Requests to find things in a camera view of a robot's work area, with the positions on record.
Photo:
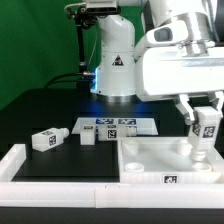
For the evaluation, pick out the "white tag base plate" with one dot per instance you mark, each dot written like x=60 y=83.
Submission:
x=144 y=126

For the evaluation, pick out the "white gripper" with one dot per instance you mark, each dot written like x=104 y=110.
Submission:
x=163 y=73

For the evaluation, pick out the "white U-shaped obstacle wall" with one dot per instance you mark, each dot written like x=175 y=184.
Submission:
x=100 y=195

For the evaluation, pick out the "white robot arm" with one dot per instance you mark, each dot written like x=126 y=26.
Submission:
x=188 y=25

